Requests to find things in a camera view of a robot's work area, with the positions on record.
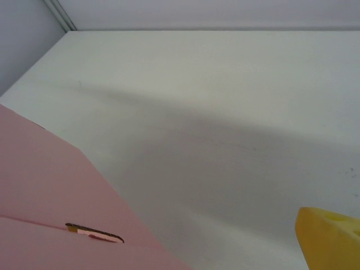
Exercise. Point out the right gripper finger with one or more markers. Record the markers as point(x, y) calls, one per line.
point(329, 242)

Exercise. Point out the pink paper box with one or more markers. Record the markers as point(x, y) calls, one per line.
point(56, 182)

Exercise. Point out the aluminium frame corner post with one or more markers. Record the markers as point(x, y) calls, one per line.
point(60, 14)

